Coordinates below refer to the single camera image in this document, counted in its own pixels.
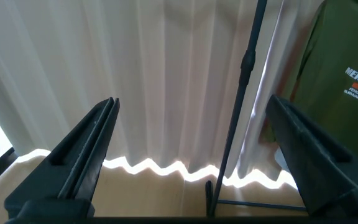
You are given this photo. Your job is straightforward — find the green printed t-shirt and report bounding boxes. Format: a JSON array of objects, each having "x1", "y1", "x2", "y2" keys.
[{"x1": 261, "y1": 0, "x2": 358, "y2": 170}]

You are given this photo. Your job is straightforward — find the beige curtain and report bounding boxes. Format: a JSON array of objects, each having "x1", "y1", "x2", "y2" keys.
[{"x1": 0, "y1": 0, "x2": 326, "y2": 190}]

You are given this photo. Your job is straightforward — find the black clothes rack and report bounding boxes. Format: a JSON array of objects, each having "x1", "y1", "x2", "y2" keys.
[{"x1": 204, "y1": 0, "x2": 308, "y2": 218}]

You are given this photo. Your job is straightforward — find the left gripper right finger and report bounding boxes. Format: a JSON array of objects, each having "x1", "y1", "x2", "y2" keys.
[{"x1": 265, "y1": 95, "x2": 358, "y2": 217}]

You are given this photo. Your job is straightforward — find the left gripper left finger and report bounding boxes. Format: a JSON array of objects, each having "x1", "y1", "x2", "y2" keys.
[{"x1": 4, "y1": 97, "x2": 121, "y2": 218}]

